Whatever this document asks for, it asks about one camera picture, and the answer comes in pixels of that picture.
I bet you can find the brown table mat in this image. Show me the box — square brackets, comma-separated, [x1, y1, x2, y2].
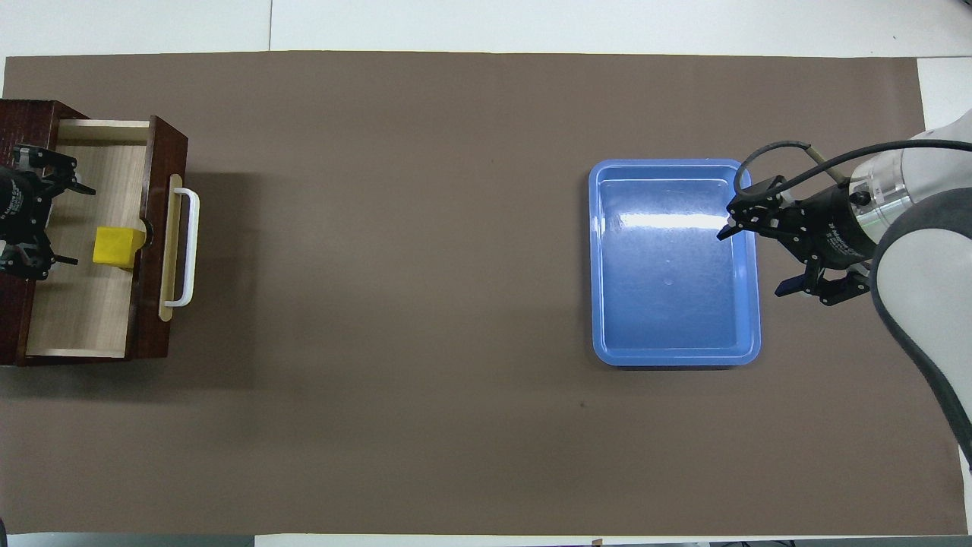
[0, 50, 969, 537]

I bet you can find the dark wooden cabinet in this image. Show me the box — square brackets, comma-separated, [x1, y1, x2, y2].
[0, 100, 134, 367]

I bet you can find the blue plastic tray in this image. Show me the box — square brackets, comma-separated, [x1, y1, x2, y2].
[589, 158, 762, 368]

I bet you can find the wooden drawer with white handle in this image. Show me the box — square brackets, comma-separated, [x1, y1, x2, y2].
[25, 115, 201, 360]

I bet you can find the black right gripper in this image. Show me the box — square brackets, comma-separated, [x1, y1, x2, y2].
[716, 176, 874, 307]

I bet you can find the yellow cube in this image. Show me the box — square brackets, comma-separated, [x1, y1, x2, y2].
[93, 226, 147, 272]

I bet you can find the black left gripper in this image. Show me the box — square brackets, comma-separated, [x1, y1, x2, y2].
[0, 144, 97, 280]

